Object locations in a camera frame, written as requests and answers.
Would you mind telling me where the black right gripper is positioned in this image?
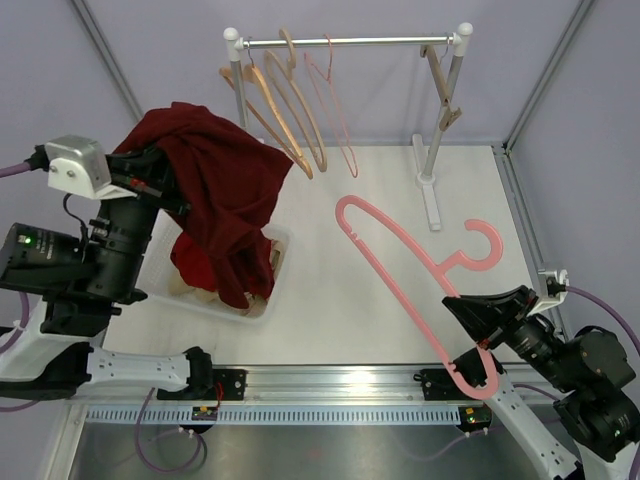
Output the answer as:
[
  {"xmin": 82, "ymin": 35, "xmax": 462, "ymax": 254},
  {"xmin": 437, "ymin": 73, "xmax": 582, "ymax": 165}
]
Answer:
[{"xmin": 443, "ymin": 282, "xmax": 579, "ymax": 390}]

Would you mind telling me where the thick pink plastic hanger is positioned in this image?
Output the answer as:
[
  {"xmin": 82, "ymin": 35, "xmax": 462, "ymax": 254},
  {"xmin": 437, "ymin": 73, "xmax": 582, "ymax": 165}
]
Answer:
[{"xmin": 335, "ymin": 194, "xmax": 504, "ymax": 401}]

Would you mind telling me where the dark maroon t shirt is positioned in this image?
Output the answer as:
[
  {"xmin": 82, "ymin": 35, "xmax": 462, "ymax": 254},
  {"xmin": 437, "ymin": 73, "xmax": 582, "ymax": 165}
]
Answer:
[{"xmin": 110, "ymin": 101, "xmax": 295, "ymax": 311}]

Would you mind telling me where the bright red t shirt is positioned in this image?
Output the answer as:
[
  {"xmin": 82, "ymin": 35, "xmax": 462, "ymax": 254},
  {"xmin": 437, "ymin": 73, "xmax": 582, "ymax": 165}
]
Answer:
[{"xmin": 170, "ymin": 232, "xmax": 218, "ymax": 292}]

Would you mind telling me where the beige wooden hanger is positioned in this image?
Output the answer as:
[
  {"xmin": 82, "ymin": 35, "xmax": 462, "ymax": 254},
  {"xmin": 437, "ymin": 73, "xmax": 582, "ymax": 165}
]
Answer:
[{"xmin": 263, "ymin": 27, "xmax": 328, "ymax": 173}]

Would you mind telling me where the beige t shirt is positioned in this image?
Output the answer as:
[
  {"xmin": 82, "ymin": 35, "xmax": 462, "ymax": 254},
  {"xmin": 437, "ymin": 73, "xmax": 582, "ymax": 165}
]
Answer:
[{"xmin": 169, "ymin": 234, "xmax": 281, "ymax": 313}]

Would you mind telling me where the thin pink wire hanger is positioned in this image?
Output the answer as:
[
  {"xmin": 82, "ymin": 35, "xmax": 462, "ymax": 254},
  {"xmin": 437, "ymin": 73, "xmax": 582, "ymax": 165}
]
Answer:
[{"xmin": 303, "ymin": 34, "xmax": 359, "ymax": 179}]

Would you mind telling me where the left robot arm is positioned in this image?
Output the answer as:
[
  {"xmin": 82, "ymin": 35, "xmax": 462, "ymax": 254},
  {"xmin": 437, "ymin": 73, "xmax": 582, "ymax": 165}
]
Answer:
[{"xmin": 1, "ymin": 144, "xmax": 215, "ymax": 401}]

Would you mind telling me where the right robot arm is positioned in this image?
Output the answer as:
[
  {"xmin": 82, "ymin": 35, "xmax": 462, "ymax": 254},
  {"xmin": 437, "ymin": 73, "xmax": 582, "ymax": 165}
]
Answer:
[{"xmin": 442, "ymin": 280, "xmax": 639, "ymax": 479}]

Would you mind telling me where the light wood hanger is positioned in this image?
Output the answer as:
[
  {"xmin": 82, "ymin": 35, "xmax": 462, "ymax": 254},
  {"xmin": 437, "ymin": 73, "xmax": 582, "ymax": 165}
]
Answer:
[{"xmin": 218, "ymin": 63, "xmax": 313, "ymax": 180}]

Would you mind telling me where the wooden clip hanger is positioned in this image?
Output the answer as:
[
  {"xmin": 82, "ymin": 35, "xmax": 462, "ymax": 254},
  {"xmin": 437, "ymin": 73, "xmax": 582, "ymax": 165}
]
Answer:
[{"xmin": 420, "ymin": 45, "xmax": 462, "ymax": 132}]

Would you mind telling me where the metal clothes rack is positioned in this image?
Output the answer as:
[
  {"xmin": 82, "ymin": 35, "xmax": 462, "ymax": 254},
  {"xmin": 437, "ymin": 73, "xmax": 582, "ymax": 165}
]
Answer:
[{"xmin": 223, "ymin": 22, "xmax": 474, "ymax": 231}]

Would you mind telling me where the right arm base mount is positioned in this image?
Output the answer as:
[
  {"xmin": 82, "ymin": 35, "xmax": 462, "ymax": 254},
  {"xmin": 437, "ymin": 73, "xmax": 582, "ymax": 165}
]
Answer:
[{"xmin": 413, "ymin": 368, "xmax": 486, "ymax": 401}]

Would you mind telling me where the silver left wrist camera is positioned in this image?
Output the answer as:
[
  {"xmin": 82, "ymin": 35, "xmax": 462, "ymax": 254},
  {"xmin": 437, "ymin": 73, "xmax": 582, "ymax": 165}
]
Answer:
[{"xmin": 44, "ymin": 135, "xmax": 136, "ymax": 200}]

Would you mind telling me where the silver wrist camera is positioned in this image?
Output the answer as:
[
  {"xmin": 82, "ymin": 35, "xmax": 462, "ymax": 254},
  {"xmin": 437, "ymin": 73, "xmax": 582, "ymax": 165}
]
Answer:
[
  {"xmin": 530, "ymin": 268, "xmax": 569, "ymax": 315},
  {"xmin": 44, "ymin": 135, "xmax": 136, "ymax": 200}
]

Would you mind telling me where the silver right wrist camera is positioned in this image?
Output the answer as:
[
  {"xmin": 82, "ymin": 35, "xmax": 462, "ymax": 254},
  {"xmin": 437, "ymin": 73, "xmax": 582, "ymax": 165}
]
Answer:
[{"xmin": 530, "ymin": 268, "xmax": 569, "ymax": 315}]

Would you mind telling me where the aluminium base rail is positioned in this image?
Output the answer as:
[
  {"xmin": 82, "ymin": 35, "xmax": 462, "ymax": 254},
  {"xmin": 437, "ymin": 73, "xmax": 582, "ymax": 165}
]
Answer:
[{"xmin": 64, "ymin": 363, "xmax": 607, "ymax": 406}]

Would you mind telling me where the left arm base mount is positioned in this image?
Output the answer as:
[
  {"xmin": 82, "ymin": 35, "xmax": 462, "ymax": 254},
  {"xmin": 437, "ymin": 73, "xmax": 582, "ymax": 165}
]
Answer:
[{"xmin": 156, "ymin": 347, "xmax": 248, "ymax": 401}]

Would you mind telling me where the white slotted cable duct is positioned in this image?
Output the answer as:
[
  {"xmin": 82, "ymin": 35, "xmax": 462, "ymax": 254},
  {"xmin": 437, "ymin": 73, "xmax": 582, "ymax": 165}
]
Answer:
[{"xmin": 85, "ymin": 405, "xmax": 461, "ymax": 426}]

